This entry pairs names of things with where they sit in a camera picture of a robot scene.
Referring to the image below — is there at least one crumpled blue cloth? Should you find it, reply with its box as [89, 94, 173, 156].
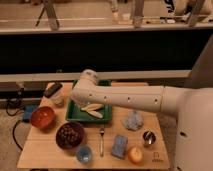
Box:
[122, 110, 144, 131]

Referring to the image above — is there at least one pale banana piece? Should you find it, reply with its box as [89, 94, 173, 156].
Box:
[87, 111, 103, 119]

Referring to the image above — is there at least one small metal cup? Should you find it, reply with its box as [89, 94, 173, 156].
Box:
[143, 131, 156, 146]

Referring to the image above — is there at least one silver fork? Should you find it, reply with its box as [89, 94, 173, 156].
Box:
[99, 127, 105, 157]

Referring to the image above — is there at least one red bowl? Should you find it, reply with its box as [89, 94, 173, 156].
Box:
[30, 106, 56, 130]

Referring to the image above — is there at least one orange fruit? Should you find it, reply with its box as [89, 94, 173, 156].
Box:
[128, 146, 143, 164]

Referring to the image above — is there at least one blue plastic cup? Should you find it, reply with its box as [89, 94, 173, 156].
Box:
[76, 146, 92, 164]

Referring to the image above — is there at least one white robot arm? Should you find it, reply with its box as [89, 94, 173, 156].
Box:
[71, 69, 213, 171]

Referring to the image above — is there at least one black cable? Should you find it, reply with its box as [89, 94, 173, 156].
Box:
[4, 89, 26, 152]

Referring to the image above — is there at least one beige round container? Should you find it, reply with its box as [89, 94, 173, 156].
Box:
[52, 95, 64, 107]

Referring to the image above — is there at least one dark bowl of nuts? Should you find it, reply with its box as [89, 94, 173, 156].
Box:
[56, 122, 85, 150]

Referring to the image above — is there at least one blue power box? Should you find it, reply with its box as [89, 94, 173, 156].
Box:
[22, 104, 37, 123]

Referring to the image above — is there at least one green plastic tray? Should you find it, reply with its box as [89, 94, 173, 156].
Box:
[65, 80, 113, 124]

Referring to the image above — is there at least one blue sponge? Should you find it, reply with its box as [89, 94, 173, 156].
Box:
[111, 135, 128, 159]

